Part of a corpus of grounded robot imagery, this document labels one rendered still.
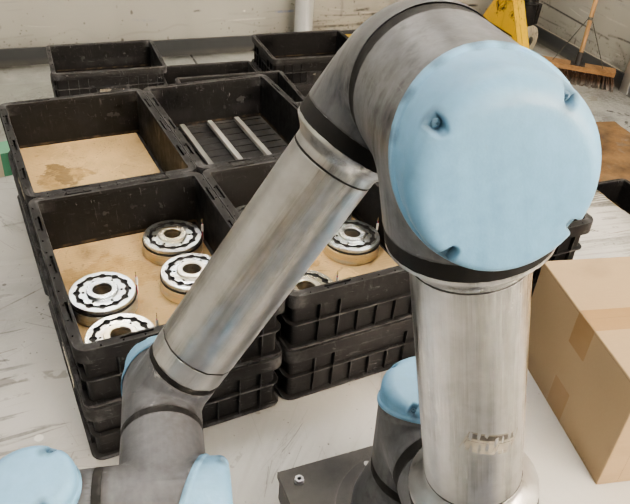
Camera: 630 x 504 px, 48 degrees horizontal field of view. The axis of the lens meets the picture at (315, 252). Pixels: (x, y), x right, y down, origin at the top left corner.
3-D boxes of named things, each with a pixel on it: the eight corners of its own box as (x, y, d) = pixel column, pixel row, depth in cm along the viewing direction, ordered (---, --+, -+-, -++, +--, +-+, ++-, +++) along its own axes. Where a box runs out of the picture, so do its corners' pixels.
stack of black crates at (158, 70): (158, 141, 306) (152, 39, 280) (173, 175, 283) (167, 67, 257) (61, 151, 292) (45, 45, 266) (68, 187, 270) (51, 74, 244)
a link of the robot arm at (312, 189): (374, -66, 54) (91, 367, 73) (418, -34, 45) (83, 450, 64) (480, 15, 59) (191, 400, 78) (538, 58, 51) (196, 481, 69)
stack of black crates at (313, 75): (330, 124, 332) (339, 29, 306) (356, 154, 310) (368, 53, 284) (248, 133, 319) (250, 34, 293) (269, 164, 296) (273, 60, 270)
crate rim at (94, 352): (289, 312, 103) (290, 299, 101) (76, 367, 91) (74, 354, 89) (199, 181, 131) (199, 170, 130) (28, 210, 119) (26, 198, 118)
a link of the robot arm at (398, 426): (451, 416, 89) (469, 333, 82) (493, 506, 78) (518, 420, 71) (359, 427, 87) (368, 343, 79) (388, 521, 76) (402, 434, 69)
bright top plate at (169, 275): (231, 285, 115) (231, 282, 114) (169, 298, 111) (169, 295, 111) (212, 250, 122) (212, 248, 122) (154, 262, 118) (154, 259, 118)
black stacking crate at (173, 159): (199, 224, 137) (197, 172, 130) (38, 256, 125) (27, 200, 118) (144, 136, 165) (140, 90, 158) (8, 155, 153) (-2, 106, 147)
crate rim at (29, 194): (199, 181, 131) (199, 169, 130) (28, 210, 119) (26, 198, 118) (141, 97, 160) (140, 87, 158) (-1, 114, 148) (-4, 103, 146)
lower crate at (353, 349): (436, 360, 126) (448, 308, 119) (283, 409, 114) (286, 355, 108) (333, 240, 155) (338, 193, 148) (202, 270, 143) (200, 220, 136)
